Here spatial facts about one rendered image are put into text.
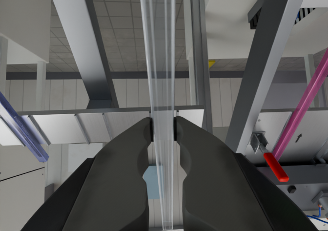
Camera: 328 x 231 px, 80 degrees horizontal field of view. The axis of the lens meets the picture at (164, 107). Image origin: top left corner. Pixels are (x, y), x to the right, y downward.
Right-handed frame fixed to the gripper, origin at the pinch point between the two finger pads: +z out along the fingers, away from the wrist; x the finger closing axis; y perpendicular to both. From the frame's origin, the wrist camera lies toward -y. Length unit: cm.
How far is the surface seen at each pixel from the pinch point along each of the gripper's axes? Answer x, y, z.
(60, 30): -97, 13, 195
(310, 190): 32.5, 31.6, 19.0
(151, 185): -22, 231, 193
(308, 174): 32.2, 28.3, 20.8
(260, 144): 19.3, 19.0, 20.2
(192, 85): 15, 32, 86
